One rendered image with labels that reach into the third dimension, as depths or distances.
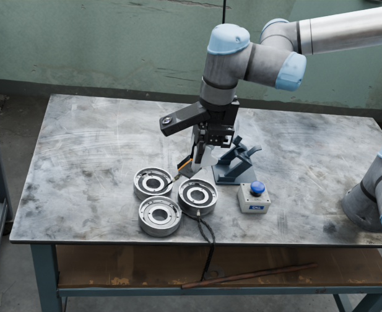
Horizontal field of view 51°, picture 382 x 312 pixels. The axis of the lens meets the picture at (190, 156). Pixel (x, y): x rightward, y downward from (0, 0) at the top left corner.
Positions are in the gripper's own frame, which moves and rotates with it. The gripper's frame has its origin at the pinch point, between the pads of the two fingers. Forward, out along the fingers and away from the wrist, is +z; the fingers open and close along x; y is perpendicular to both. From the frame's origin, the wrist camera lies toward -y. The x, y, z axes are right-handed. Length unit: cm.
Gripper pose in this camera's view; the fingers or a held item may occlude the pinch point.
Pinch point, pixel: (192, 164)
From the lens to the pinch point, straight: 99.4
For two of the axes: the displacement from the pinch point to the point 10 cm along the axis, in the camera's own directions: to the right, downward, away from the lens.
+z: -1.5, 7.4, 6.5
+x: -1.1, -6.7, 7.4
